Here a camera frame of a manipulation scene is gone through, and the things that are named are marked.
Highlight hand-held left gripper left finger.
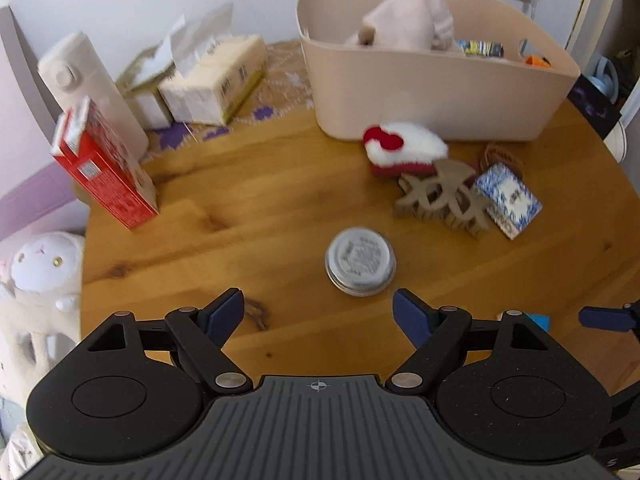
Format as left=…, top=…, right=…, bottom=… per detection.
left=82, top=288, right=252, bottom=395

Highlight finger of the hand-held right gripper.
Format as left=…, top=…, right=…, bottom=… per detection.
left=578, top=301, right=640, bottom=334

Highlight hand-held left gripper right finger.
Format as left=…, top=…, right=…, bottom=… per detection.
left=384, top=288, right=562, bottom=395

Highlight round silver tin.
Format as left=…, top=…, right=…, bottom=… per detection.
left=324, top=227, right=398, bottom=297

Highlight beige storage bin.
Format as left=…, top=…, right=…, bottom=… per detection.
left=296, top=0, right=582, bottom=144

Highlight pink knit hat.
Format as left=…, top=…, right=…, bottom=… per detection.
left=343, top=0, right=464, bottom=54

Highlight blue card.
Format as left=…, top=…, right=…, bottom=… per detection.
left=497, top=312, right=551, bottom=334

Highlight beige claw hair clip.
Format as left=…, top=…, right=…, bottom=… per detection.
left=440, top=185, right=494, bottom=237

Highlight wooden lattice ornament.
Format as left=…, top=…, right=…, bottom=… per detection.
left=392, top=157, right=477, bottom=222

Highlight wooden desk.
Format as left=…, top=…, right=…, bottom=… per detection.
left=80, top=39, right=637, bottom=397

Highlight blue white patterned box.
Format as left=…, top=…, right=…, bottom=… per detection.
left=472, top=162, right=544, bottom=240

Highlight red white plush clip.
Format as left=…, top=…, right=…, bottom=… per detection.
left=362, top=120, right=450, bottom=177

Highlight red carton box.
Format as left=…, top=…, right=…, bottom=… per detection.
left=50, top=95, right=161, bottom=231

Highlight brown woven item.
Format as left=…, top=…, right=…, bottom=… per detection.
left=479, top=142, right=525, bottom=179

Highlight white plush toy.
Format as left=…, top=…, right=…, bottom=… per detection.
left=0, top=230, right=87, bottom=403

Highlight small white tissue pack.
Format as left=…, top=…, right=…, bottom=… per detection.
left=115, top=44, right=176, bottom=129

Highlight large open tissue pack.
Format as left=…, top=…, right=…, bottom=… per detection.
left=158, top=2, right=267, bottom=126

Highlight light blue headphones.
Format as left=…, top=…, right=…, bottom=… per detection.
left=585, top=57, right=621, bottom=107

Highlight white thermos bottle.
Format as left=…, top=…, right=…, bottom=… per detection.
left=37, top=31, right=150, bottom=164

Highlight colourful striped packet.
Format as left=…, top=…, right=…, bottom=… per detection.
left=455, top=38, right=505, bottom=59

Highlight white shelf unit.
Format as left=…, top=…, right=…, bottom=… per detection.
left=565, top=0, right=640, bottom=164

